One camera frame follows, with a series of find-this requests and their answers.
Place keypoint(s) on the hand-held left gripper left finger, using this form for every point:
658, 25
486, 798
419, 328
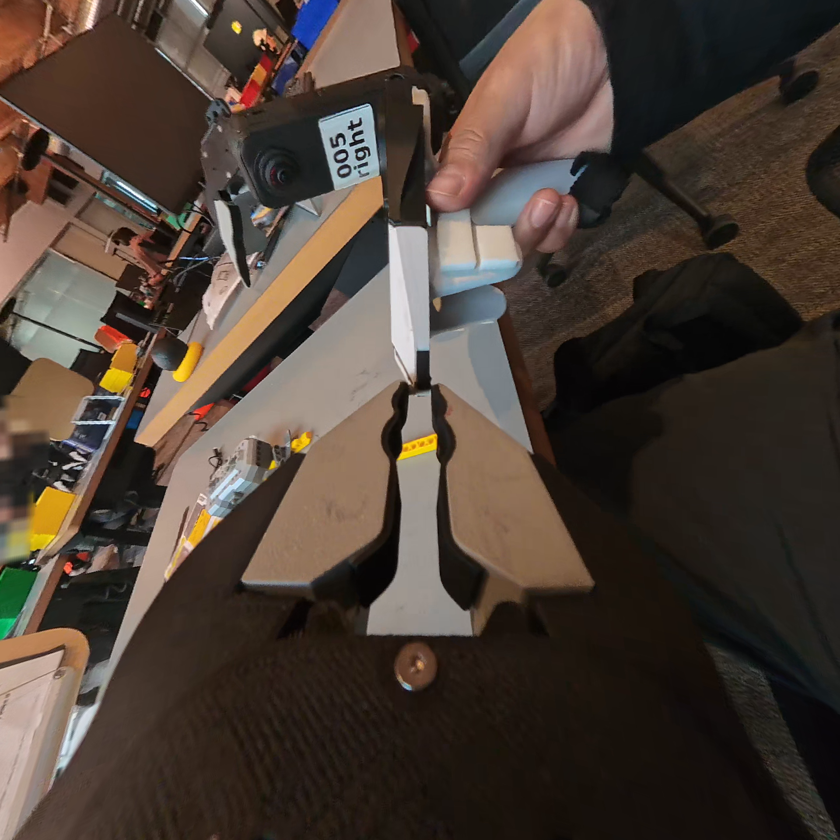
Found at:
328, 518

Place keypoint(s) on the wood rimmed grey table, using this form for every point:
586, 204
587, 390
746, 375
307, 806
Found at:
348, 46

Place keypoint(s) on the paper sheet with drawings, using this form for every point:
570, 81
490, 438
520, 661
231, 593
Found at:
220, 295

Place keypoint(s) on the person's right forearm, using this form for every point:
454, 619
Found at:
689, 59

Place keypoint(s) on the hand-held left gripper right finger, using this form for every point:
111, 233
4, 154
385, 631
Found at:
518, 518

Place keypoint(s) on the long yellow brick beam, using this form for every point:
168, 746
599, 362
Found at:
417, 447

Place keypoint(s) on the printed instruction sheet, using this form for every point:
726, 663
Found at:
26, 722

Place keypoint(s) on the yellow storage bin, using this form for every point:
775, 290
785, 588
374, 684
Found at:
52, 518
118, 377

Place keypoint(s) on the wooden document stand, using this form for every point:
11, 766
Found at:
75, 656

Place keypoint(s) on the green storage bin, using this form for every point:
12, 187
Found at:
16, 600

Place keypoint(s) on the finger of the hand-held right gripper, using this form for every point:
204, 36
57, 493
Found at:
424, 371
408, 295

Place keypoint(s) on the person's right hand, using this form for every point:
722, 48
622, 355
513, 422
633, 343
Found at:
538, 98

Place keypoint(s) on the idle black grey gripper device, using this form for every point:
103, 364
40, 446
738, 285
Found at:
220, 151

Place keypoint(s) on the person's dark clothing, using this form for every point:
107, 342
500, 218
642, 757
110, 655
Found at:
722, 492

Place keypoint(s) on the yellow grey sticker sheet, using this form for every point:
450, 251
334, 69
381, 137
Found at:
193, 535

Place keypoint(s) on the large dark display panel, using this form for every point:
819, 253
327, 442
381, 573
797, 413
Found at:
111, 105

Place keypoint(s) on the blue storage bin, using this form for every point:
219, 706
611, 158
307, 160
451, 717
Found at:
315, 23

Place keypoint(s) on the grey brick battery box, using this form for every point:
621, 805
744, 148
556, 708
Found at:
243, 472

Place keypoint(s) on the black backpack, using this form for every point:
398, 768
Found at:
689, 315

